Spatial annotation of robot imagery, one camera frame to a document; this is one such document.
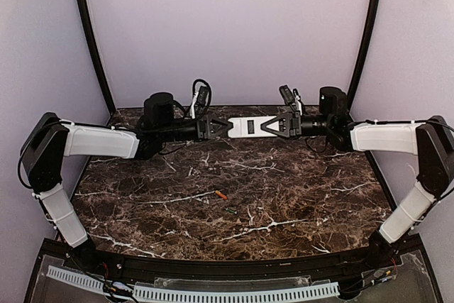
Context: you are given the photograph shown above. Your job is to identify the white red remote control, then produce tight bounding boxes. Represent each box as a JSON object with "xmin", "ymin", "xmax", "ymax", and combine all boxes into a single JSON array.
[{"xmin": 227, "ymin": 116, "xmax": 277, "ymax": 138}]

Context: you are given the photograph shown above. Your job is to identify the orange battery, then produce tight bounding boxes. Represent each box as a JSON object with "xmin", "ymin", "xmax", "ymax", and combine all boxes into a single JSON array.
[{"xmin": 215, "ymin": 191, "xmax": 228, "ymax": 200}]

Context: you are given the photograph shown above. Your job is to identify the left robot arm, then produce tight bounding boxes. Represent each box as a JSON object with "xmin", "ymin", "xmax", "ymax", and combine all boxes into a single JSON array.
[{"xmin": 17, "ymin": 87, "xmax": 233, "ymax": 249}]

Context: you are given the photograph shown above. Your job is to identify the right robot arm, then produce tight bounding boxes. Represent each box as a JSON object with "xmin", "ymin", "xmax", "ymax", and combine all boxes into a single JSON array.
[{"xmin": 260, "ymin": 85, "xmax": 453, "ymax": 268}]

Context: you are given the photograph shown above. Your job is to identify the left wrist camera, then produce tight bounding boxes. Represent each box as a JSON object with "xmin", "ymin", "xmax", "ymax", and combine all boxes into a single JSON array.
[{"xmin": 189, "ymin": 85, "xmax": 210, "ymax": 119}]

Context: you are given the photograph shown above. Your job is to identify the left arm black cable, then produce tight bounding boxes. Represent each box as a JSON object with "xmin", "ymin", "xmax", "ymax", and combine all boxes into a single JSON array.
[{"xmin": 177, "ymin": 78, "xmax": 214, "ymax": 119}]

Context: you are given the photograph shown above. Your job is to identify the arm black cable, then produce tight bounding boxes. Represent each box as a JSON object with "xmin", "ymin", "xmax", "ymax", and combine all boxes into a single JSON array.
[
  {"xmin": 177, "ymin": 78, "xmax": 214, "ymax": 119},
  {"xmin": 421, "ymin": 118, "xmax": 454, "ymax": 201}
]

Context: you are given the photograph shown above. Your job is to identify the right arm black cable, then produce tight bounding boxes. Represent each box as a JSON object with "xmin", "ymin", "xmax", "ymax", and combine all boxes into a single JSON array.
[{"xmin": 421, "ymin": 118, "xmax": 454, "ymax": 201}]

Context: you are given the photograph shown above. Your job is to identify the black front rail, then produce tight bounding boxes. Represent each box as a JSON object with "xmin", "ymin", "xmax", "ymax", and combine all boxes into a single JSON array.
[{"xmin": 77, "ymin": 248, "xmax": 371, "ymax": 282}]

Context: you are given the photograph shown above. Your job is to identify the centre white cable duct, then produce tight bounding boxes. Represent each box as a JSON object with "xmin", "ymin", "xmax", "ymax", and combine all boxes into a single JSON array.
[{"xmin": 133, "ymin": 282, "xmax": 340, "ymax": 303}]

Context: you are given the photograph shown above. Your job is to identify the white cable duct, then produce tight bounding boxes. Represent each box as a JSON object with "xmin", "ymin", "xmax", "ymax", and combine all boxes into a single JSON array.
[
  {"xmin": 133, "ymin": 282, "xmax": 340, "ymax": 303},
  {"xmin": 46, "ymin": 265, "xmax": 104, "ymax": 294}
]

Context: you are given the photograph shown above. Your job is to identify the right black frame post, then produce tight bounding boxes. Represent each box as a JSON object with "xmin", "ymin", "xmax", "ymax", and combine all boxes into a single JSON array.
[{"xmin": 347, "ymin": 0, "xmax": 380, "ymax": 107}]

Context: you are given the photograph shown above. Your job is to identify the black frame post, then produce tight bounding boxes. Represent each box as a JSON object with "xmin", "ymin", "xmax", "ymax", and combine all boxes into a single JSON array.
[
  {"xmin": 76, "ymin": 0, "xmax": 116, "ymax": 115},
  {"xmin": 347, "ymin": 0, "xmax": 380, "ymax": 107}
]

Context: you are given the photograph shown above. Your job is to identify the left white cable duct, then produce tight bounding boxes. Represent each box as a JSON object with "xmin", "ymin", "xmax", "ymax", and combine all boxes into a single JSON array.
[{"xmin": 46, "ymin": 265, "xmax": 104, "ymax": 294}]

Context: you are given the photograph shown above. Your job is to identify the left black frame post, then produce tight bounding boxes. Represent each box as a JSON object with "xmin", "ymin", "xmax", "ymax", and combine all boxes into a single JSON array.
[{"xmin": 76, "ymin": 0, "xmax": 116, "ymax": 115}]

